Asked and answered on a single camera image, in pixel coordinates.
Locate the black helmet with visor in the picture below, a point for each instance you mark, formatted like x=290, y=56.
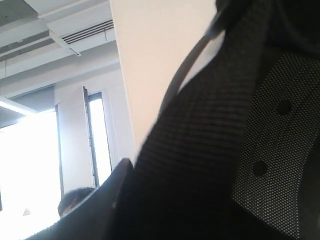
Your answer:
x=235, y=151

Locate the dark-haired person head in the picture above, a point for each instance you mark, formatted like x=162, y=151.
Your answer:
x=73, y=198

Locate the ceiling air vent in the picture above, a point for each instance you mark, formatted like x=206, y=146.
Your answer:
x=86, y=38

